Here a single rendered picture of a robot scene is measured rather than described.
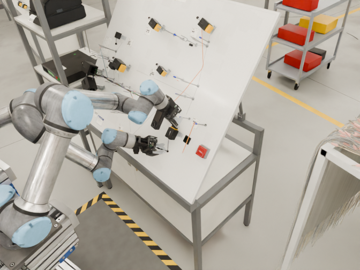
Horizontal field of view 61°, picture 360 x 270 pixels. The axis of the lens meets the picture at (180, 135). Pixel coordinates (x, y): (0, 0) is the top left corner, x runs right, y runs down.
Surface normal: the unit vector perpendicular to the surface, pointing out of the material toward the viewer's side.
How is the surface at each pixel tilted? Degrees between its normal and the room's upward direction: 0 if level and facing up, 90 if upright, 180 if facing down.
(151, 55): 53
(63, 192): 0
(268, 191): 0
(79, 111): 85
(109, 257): 0
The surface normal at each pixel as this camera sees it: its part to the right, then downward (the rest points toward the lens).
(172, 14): -0.61, -0.07
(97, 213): -0.06, -0.76
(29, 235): 0.77, 0.46
